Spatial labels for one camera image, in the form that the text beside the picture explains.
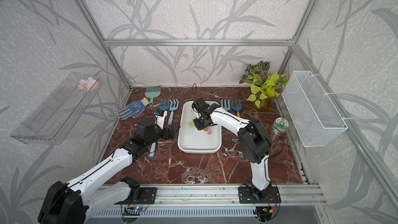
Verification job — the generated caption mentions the pink artificial flowers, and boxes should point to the pink artificial flowers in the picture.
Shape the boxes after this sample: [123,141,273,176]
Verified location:
[77,77,100,92]

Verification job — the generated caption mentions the potted green plant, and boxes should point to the potted green plant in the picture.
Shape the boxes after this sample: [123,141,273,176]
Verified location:
[239,61,290,111]

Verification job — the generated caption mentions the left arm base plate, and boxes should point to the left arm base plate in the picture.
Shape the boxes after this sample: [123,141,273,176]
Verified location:
[117,187,157,205]

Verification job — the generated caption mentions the light blue rake white handle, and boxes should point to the light blue rake white handle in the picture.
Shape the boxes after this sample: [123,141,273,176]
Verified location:
[220,99,231,112]

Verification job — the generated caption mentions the mint green hand brush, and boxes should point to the mint green hand brush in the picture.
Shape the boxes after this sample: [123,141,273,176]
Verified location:
[145,86,161,106]

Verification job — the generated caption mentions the dark blue rake yellow handle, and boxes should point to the dark blue rake yellow handle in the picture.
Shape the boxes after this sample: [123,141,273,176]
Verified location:
[231,100,242,118]

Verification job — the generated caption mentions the dark blue fork yellow handle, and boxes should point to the dark blue fork yellow handle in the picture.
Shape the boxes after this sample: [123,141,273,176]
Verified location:
[159,99,170,111]

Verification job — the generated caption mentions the light blue fork white handle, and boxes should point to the light blue fork white handle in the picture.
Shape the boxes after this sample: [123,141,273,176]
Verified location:
[168,99,179,125]

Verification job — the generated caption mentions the white wire mesh basket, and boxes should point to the white wire mesh basket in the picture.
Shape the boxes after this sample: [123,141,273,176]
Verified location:
[282,71,348,148]

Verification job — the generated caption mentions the aluminium front rail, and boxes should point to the aluminium front rail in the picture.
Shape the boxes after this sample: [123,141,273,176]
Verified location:
[82,183,326,208]

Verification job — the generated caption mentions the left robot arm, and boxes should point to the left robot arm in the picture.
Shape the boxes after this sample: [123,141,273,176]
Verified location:
[38,118,180,224]

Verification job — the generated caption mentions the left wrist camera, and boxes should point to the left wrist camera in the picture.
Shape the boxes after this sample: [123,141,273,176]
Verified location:
[154,110,167,129]

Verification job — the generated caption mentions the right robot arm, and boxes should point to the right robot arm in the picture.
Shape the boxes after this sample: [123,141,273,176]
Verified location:
[192,98,271,194]

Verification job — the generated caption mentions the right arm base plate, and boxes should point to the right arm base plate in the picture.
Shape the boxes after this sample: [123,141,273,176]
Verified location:
[238,185,282,204]

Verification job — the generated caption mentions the clear acrylic wall shelf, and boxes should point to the clear acrylic wall shelf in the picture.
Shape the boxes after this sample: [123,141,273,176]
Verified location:
[10,73,102,145]

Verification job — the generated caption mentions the blue dotted work glove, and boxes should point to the blue dotted work glove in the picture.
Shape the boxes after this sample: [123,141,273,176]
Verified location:
[118,97,150,120]

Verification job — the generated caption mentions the small green labelled jar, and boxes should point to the small green labelled jar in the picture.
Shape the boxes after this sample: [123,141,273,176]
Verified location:
[271,117,289,136]

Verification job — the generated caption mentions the white plastic storage box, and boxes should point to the white plastic storage box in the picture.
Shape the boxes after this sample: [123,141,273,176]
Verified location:
[177,101,222,154]

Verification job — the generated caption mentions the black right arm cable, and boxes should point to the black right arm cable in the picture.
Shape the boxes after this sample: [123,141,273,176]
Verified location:
[191,82,285,181]

